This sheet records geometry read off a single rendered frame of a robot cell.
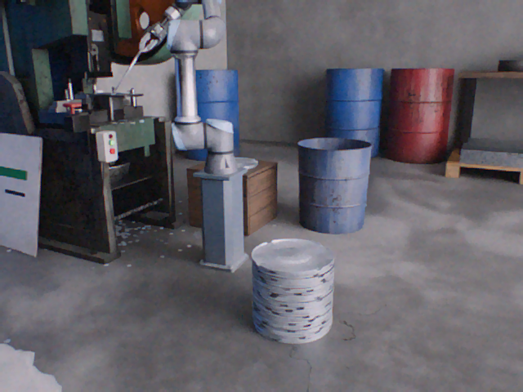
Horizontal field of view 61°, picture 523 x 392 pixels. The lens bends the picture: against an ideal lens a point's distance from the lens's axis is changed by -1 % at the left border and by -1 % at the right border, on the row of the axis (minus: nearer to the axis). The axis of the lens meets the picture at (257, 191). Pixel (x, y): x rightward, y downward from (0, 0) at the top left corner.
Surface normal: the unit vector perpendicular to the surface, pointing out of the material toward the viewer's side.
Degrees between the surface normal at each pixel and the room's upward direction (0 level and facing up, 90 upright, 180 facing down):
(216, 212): 90
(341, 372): 0
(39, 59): 90
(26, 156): 78
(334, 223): 92
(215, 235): 90
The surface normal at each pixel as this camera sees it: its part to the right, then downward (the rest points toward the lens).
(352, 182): 0.35, 0.29
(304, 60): -0.46, 0.25
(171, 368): -0.01, -0.96
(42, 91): 0.89, 0.11
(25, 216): -0.50, 0.03
